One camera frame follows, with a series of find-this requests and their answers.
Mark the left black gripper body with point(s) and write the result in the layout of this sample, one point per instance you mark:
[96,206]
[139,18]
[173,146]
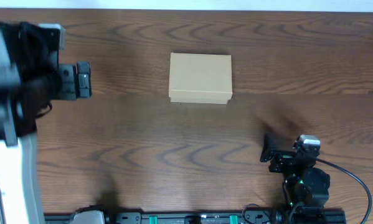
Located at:
[69,81]

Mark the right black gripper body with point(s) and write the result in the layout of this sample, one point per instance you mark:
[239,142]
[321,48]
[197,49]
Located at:
[279,157]

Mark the brown cardboard box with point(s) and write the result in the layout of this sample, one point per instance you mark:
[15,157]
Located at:
[200,78]

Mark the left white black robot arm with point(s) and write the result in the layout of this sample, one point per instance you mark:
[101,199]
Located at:
[31,78]

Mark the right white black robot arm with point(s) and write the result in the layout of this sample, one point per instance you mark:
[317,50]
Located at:
[305,187]

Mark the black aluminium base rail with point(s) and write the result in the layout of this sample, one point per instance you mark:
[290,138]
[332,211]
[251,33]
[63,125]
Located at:
[247,215]

